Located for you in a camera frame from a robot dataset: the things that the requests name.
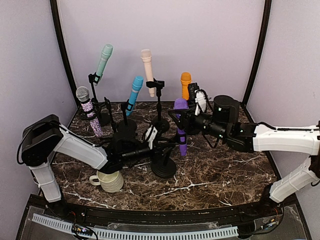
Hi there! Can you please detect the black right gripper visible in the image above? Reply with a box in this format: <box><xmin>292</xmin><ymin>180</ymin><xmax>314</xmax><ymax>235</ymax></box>
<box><xmin>169</xmin><ymin>103</ymin><xmax>229</xmax><ymax>141</ymax></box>

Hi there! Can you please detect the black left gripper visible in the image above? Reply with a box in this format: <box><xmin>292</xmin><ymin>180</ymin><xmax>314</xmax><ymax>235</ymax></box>
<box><xmin>121</xmin><ymin>137</ymin><xmax>176</xmax><ymax>165</ymax></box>

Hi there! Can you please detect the black stand of purple microphone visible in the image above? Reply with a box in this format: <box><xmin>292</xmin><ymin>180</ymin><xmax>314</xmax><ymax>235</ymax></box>
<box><xmin>151</xmin><ymin>153</ymin><xmax>177</xmax><ymax>179</ymax></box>

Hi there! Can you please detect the orange microphone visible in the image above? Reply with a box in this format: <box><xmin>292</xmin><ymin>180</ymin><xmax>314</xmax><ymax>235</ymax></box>
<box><xmin>180</xmin><ymin>72</ymin><xmax>192</xmax><ymax>100</ymax></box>

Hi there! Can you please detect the beige pink microphone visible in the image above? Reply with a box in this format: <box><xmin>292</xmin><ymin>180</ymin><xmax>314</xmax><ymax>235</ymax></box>
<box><xmin>140</xmin><ymin>48</ymin><xmax>155</xmax><ymax>98</ymax></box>

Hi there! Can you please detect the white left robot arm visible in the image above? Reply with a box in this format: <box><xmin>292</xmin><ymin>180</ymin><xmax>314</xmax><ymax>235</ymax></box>
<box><xmin>16</xmin><ymin>114</ymin><xmax>176</xmax><ymax>218</ymax></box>

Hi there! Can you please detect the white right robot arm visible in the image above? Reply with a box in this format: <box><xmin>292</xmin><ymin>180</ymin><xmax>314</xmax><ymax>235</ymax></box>
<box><xmin>168</xmin><ymin>95</ymin><xmax>320</xmax><ymax>217</ymax></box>

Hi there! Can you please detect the black stand of blue microphone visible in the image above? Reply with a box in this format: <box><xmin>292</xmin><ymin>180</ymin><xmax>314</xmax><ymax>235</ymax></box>
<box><xmin>117</xmin><ymin>100</ymin><xmax>137</xmax><ymax>132</ymax></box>

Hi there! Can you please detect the blue microphone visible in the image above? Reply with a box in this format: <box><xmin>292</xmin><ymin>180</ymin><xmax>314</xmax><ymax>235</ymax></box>
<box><xmin>126</xmin><ymin>76</ymin><xmax>144</xmax><ymax>116</ymax></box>

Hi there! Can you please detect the black tripod microphone stand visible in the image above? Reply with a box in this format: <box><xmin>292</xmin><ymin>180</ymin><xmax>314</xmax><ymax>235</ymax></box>
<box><xmin>79</xmin><ymin>96</ymin><xmax>139</xmax><ymax>151</ymax></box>

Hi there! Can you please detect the black stand of green microphone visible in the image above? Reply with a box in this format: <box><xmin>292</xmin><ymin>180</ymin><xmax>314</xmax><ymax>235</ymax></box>
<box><xmin>87</xmin><ymin>72</ymin><xmax>111</xmax><ymax>127</ymax></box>

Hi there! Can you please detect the mint green microphone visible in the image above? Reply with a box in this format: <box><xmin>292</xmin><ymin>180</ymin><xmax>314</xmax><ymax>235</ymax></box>
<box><xmin>94</xmin><ymin>44</ymin><xmax>114</xmax><ymax>86</ymax></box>

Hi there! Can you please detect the glitter purple silver microphone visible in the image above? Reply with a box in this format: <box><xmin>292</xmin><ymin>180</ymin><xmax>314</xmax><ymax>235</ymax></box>
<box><xmin>75</xmin><ymin>86</ymin><xmax>103</xmax><ymax>138</ymax></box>

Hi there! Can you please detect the cream ceramic mug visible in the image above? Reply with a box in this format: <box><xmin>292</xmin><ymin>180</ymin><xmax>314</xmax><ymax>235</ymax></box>
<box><xmin>89</xmin><ymin>171</ymin><xmax>124</xmax><ymax>193</ymax></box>

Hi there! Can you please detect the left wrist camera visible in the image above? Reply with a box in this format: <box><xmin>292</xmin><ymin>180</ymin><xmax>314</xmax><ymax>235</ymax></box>
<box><xmin>142</xmin><ymin>125</ymin><xmax>158</xmax><ymax>150</ymax></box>

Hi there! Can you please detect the white slotted cable duct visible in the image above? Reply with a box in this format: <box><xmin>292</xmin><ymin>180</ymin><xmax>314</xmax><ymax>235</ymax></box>
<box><xmin>31</xmin><ymin>213</ymin><xmax>239</xmax><ymax>240</ymax></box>

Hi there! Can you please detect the black front table rail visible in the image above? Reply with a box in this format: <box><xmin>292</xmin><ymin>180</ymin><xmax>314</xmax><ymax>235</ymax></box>
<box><xmin>38</xmin><ymin>197</ymin><xmax>284</xmax><ymax>230</ymax></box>

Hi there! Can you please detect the right black frame post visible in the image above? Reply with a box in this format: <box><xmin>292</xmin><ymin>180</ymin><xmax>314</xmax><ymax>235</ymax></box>
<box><xmin>242</xmin><ymin>0</ymin><xmax>272</xmax><ymax>108</ymax></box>

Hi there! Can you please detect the black frame post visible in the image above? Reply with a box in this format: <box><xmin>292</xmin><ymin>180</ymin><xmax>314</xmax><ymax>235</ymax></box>
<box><xmin>49</xmin><ymin>0</ymin><xmax>80</xmax><ymax>108</ymax></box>
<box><xmin>242</xmin><ymin>0</ymin><xmax>272</xmax><ymax>108</ymax></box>

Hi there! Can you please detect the left black frame post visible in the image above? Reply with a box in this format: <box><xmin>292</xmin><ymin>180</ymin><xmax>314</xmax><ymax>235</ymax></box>
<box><xmin>49</xmin><ymin>0</ymin><xmax>80</xmax><ymax>108</ymax></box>

